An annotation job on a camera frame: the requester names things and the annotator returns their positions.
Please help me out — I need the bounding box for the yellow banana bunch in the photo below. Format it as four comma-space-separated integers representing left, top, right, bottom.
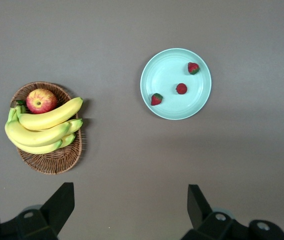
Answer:
4, 96, 84, 155

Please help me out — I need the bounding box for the red toy strawberry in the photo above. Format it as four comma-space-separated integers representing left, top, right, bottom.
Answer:
175, 82, 188, 95
187, 61, 201, 76
150, 92, 164, 107

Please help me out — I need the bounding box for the light green round plate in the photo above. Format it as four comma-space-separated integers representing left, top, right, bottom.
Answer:
140, 47, 212, 121

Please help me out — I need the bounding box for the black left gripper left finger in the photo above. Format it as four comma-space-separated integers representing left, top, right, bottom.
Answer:
0, 182, 75, 240

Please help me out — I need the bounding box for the red yellow apple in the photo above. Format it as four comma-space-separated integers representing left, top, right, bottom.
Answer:
25, 88, 58, 115

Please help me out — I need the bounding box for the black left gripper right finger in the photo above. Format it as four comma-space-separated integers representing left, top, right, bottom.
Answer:
181, 184, 284, 240

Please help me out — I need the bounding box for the brown table cloth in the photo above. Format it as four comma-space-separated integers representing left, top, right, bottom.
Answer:
0, 0, 284, 240

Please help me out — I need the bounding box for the brown wicker basket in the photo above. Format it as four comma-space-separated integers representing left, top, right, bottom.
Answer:
9, 81, 84, 175

